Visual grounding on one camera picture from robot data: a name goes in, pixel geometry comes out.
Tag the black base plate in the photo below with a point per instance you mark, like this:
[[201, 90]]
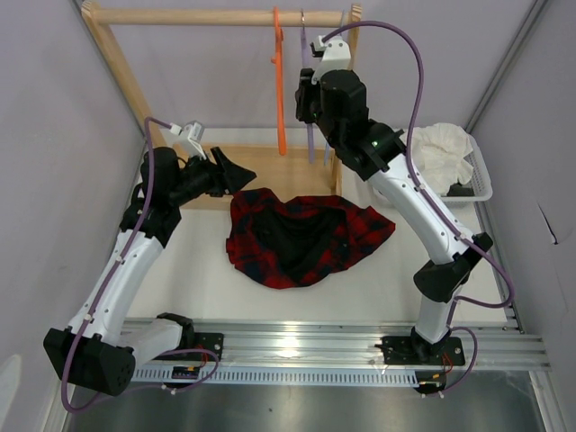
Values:
[[414, 350], [210, 341]]

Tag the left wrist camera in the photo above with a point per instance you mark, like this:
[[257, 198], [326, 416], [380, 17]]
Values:
[[188, 138]]

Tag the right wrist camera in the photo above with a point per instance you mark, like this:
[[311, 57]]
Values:
[[333, 54]]

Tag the aluminium mounting rail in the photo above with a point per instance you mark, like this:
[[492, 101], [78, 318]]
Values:
[[352, 345]]

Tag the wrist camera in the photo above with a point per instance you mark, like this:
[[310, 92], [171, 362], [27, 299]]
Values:
[[188, 138], [333, 54]]

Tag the wooden clothes rack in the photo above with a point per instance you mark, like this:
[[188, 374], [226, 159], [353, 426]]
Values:
[[211, 61]]

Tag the orange plastic hanger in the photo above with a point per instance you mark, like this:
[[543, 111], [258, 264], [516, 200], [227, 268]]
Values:
[[277, 60]]

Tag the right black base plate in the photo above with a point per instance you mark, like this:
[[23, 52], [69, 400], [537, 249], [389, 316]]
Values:
[[414, 350]]

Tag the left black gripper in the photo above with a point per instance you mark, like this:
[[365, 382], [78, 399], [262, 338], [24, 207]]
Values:
[[224, 175]]

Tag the red black plaid skirt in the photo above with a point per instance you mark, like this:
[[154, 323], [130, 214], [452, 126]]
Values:
[[298, 243]]

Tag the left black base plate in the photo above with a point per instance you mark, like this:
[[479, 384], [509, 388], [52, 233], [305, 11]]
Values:
[[210, 341]]

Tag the slotted cable duct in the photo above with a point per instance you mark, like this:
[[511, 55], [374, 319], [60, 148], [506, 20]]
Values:
[[371, 377]]

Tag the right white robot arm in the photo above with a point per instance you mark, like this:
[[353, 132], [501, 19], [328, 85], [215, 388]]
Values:
[[379, 157]]

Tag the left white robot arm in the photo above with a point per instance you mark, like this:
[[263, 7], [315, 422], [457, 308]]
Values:
[[91, 352]]

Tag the white crumpled cloth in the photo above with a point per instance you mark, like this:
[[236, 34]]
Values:
[[439, 153]]

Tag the lilac plastic hanger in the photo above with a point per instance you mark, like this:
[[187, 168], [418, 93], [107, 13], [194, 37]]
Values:
[[307, 86]]

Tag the black garment in basket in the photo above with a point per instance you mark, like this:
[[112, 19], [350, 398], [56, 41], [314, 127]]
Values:
[[460, 190]]

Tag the white plastic basket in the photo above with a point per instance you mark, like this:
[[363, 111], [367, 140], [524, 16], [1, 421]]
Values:
[[480, 182]]

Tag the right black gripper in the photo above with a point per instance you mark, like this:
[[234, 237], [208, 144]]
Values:
[[307, 89]]

